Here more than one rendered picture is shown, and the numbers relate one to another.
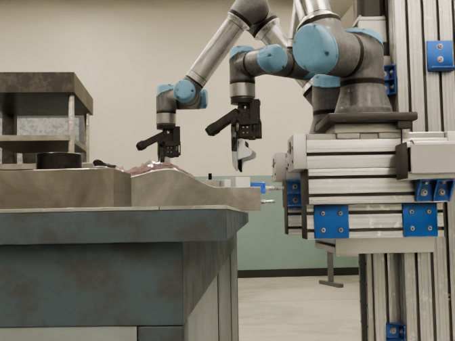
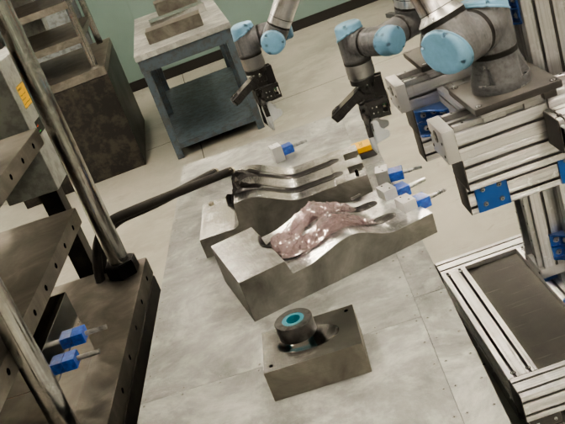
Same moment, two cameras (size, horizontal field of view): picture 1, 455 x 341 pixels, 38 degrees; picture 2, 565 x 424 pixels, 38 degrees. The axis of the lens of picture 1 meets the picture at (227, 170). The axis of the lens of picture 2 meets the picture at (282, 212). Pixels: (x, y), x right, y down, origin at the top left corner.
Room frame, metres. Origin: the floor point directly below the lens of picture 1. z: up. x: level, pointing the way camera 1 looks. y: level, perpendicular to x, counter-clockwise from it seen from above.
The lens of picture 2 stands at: (-0.28, 0.18, 1.74)
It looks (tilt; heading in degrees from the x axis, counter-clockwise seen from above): 23 degrees down; 3
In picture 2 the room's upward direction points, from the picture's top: 20 degrees counter-clockwise
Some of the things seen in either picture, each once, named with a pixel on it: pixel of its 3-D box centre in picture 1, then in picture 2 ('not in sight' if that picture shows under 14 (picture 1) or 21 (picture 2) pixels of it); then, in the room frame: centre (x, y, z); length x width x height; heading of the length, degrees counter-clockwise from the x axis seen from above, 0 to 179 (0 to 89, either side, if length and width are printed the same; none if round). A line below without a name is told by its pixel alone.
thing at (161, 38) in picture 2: not in sight; (191, 60); (6.37, 0.76, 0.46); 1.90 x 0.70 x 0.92; 5
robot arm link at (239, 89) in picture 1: (242, 93); (360, 69); (1.89, -0.05, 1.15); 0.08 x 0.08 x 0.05
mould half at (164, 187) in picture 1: (146, 189); (321, 239); (1.58, 0.20, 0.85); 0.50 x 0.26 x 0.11; 105
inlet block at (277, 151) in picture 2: not in sight; (289, 147); (2.42, 0.21, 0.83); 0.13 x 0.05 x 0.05; 101
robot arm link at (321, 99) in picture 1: (329, 92); not in sight; (2.22, -0.35, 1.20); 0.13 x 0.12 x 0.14; 173
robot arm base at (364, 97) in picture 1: (362, 100); (497, 66); (1.71, -0.36, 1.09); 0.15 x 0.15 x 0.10
